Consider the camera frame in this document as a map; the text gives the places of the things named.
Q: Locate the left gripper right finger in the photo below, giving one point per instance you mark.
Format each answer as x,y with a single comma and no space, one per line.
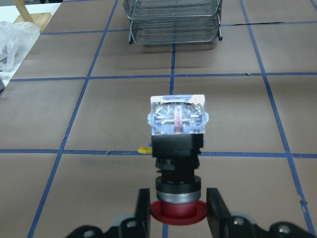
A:
218,214

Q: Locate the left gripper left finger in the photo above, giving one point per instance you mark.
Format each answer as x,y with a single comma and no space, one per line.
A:
143,214

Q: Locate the red emergency stop button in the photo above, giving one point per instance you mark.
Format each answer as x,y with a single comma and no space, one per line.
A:
178,125

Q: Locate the metal mesh shelf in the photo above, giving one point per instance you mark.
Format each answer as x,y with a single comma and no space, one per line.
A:
160,22

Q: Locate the clear plastic bag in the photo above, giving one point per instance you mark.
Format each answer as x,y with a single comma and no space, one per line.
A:
16,39

